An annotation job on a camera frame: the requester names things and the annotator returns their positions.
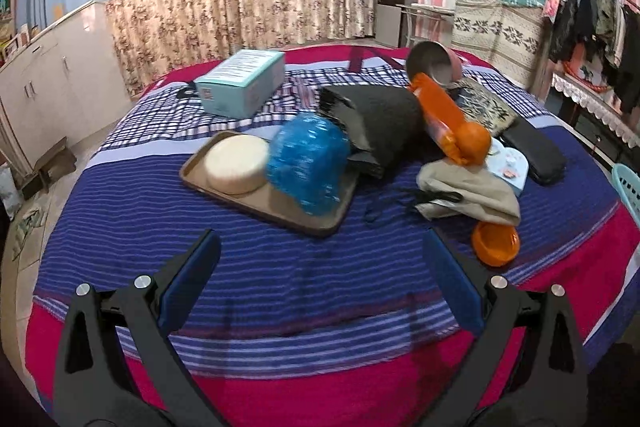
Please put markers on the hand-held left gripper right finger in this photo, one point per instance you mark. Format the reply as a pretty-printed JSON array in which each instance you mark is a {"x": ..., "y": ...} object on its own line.
[{"x": 452, "y": 282}]

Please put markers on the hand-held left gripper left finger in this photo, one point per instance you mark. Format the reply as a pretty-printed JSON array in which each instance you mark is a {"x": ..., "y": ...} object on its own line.
[{"x": 192, "y": 277}]

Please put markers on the orange plastic cap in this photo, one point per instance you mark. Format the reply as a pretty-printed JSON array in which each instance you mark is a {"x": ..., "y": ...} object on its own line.
[{"x": 495, "y": 244}]

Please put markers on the white round disc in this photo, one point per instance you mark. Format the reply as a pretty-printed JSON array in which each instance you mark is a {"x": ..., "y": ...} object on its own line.
[{"x": 235, "y": 164}]

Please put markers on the blue plastic wrapper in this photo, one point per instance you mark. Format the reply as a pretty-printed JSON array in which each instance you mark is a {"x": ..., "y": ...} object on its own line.
[{"x": 307, "y": 162}]

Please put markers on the orange plastic bottle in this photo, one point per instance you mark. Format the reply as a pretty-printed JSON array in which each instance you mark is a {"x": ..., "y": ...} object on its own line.
[{"x": 440, "y": 112}]

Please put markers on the striped blue red blanket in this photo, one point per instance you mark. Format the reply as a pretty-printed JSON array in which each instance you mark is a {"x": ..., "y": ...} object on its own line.
[{"x": 300, "y": 282}]

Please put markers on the brown phone case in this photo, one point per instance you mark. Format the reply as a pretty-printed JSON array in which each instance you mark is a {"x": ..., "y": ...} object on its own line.
[{"x": 280, "y": 207}]

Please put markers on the light blue card package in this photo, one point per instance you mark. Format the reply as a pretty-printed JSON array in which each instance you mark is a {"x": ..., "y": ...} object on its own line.
[{"x": 510, "y": 167}]

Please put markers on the black zip case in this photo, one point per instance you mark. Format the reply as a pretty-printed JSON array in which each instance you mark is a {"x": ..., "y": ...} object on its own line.
[{"x": 537, "y": 152}]

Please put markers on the green patterned cloth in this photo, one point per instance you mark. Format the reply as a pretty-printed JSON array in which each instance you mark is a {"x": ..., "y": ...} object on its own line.
[{"x": 27, "y": 229}]

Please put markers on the black felt bag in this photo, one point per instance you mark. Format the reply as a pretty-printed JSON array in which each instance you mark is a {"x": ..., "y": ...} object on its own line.
[{"x": 385, "y": 117}]

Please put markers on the patterned fabric pouch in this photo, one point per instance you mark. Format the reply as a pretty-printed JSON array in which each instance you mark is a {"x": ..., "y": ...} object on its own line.
[{"x": 487, "y": 107}]

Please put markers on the brown cardboard box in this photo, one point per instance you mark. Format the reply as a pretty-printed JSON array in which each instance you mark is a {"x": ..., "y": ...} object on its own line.
[{"x": 50, "y": 167}]

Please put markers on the teal plastic basket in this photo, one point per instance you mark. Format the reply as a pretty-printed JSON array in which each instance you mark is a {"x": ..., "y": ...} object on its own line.
[{"x": 627, "y": 192}]

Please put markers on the teal cardboard box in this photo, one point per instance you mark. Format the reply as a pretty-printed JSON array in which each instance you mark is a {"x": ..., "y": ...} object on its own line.
[{"x": 240, "y": 82}]

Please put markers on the white plastic bag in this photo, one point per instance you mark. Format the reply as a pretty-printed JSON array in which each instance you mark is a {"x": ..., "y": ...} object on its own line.
[{"x": 9, "y": 192}]

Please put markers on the white lace table cloth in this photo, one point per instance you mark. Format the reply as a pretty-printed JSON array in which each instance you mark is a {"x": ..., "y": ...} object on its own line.
[{"x": 595, "y": 102}]

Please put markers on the cream cabinet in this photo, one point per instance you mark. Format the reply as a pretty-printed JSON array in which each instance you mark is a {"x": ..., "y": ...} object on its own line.
[{"x": 60, "y": 77}]

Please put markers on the beige patterned cover cloth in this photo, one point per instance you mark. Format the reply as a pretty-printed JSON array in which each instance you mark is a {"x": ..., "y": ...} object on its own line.
[{"x": 495, "y": 32}]

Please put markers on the small white table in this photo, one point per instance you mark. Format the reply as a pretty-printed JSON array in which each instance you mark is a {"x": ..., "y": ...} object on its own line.
[{"x": 425, "y": 9}]

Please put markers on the grey water dispenser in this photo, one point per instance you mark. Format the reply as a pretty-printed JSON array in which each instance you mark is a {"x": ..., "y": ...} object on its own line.
[{"x": 390, "y": 2}]

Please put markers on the row of hanging clothes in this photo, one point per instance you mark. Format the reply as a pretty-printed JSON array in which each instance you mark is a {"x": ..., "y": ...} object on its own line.
[{"x": 595, "y": 22}]

